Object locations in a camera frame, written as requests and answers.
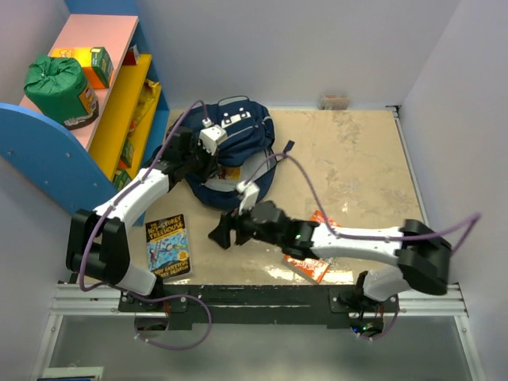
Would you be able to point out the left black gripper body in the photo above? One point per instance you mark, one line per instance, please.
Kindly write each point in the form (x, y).
(199, 161)

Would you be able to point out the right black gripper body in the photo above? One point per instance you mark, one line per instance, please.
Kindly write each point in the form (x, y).
(246, 228)

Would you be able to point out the navy blue school backpack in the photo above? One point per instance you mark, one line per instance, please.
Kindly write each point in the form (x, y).
(249, 145)

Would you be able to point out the Roald Dahl Charlie book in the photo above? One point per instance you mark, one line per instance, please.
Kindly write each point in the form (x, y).
(231, 173)

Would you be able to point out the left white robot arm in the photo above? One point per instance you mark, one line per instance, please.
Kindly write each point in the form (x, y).
(98, 244)

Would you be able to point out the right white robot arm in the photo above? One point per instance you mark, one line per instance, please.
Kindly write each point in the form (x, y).
(414, 257)

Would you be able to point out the yellow snack bag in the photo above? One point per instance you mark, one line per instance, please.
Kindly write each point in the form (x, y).
(146, 99)

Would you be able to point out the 169-storey treehouse book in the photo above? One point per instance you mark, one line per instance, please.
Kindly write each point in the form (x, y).
(168, 249)

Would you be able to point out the green box on lower shelf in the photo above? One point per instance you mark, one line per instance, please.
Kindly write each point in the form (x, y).
(126, 157)

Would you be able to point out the orange 78-storey treehouse book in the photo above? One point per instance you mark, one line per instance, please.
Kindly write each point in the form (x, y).
(311, 270)

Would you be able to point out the blue pink yellow shelf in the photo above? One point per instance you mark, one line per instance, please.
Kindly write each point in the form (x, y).
(75, 168)

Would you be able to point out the small box on yellow shelf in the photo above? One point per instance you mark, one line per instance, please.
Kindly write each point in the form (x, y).
(132, 56)

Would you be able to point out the yellow green carton box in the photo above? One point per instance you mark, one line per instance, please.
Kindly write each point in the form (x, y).
(95, 62)

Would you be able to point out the green wrapped round package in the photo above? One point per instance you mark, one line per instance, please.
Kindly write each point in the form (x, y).
(61, 91)

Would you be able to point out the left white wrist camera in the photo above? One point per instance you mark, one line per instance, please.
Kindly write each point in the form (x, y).
(211, 136)

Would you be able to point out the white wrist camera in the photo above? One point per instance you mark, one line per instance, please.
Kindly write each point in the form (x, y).
(248, 193)
(211, 136)

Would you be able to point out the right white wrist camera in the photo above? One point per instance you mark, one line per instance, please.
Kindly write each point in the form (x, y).
(248, 193)

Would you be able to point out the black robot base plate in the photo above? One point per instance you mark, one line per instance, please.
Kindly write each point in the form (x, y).
(249, 305)

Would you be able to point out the small box at back wall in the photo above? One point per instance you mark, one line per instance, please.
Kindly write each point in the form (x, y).
(334, 102)

